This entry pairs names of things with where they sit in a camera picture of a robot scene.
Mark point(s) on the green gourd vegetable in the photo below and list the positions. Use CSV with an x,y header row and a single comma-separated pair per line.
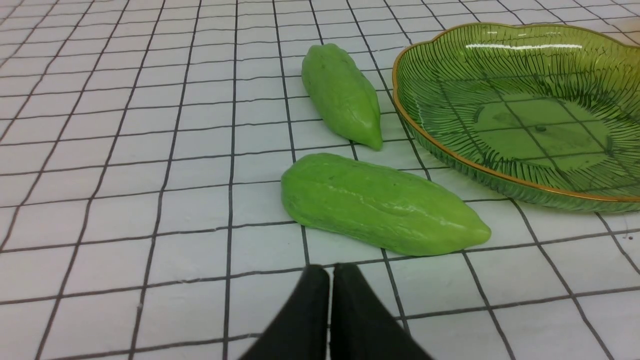
x,y
381,206
344,98

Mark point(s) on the green glass plate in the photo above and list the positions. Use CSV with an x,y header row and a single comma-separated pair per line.
x,y
546,114

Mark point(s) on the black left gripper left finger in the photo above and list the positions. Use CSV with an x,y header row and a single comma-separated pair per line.
x,y
299,331

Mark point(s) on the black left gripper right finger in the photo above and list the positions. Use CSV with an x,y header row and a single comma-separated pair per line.
x,y
361,328

